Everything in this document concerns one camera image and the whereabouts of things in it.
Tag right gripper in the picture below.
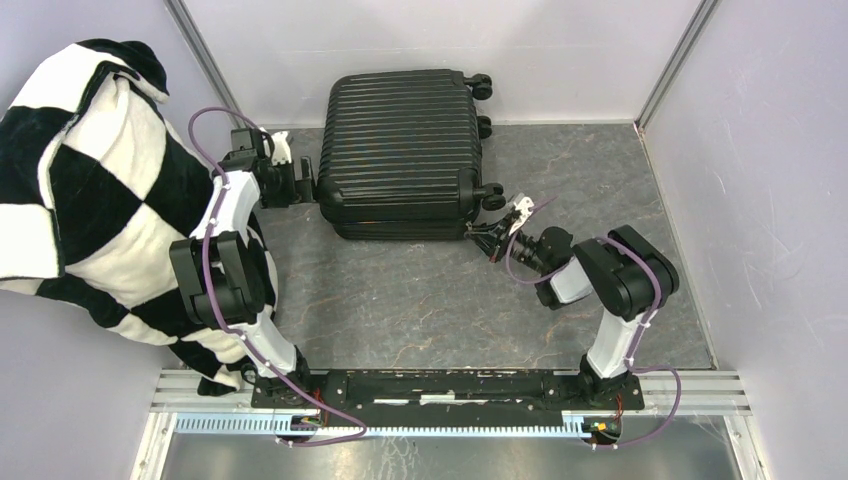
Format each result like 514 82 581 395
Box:
463 213 548 275

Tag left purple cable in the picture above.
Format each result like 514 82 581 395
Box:
188 107 368 449

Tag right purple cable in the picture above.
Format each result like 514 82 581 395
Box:
504 195 684 452

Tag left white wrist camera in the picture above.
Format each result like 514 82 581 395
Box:
271 130 292 165

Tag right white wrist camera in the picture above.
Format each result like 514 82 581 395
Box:
505 194 535 235

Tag black white checkered blanket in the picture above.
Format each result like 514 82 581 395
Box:
1 38 250 396

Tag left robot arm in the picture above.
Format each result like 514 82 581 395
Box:
169 128 314 408

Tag aluminium frame rail base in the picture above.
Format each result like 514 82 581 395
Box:
131 369 768 479

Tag black suitcase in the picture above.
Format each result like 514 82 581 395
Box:
315 69 506 241

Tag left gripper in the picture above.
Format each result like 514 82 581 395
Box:
262 156 323 210

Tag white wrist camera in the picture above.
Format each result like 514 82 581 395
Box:
505 194 535 235
271 130 292 165

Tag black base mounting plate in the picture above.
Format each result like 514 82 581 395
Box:
246 369 645 432

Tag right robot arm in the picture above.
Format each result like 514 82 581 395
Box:
465 215 680 408

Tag purple cable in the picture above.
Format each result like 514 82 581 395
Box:
188 107 368 449
504 195 684 452

